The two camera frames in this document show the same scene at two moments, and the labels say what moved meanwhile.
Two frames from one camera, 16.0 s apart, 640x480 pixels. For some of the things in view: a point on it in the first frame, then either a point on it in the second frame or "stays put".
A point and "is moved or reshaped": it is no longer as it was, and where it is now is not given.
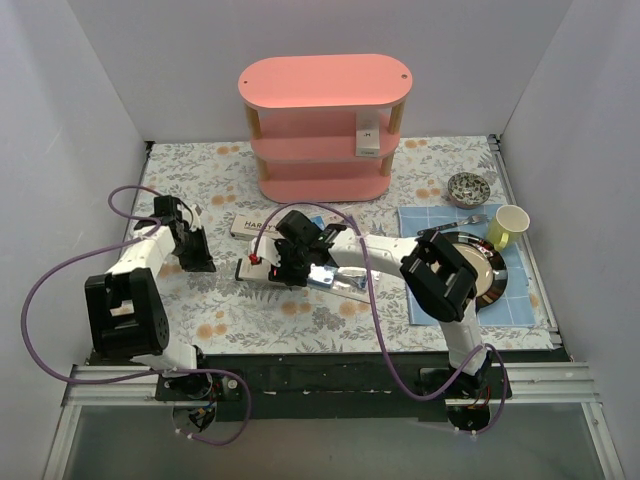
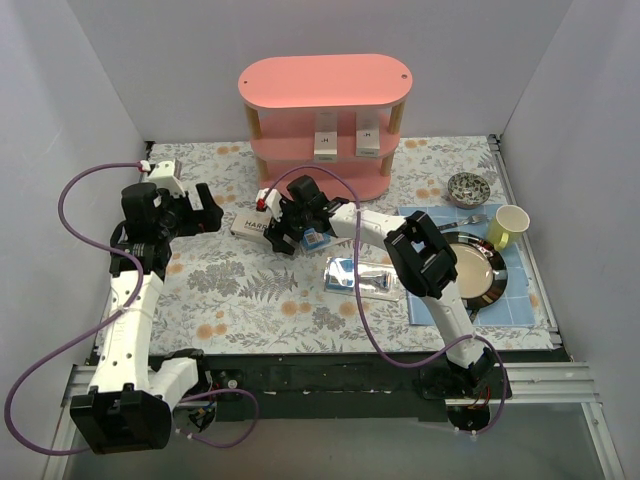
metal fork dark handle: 472,220 stays put
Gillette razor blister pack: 348,281 is moved or reshaped
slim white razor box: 368,141 stays put
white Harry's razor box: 249,227 stays put
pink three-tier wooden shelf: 302,113 stays put
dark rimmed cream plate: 492,273 stays put
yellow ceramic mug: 509,222 stays put
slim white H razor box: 259,271 to 325,137
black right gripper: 282,262 to 282,230
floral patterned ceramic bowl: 468,190 stays put
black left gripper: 195,248 to 195,210
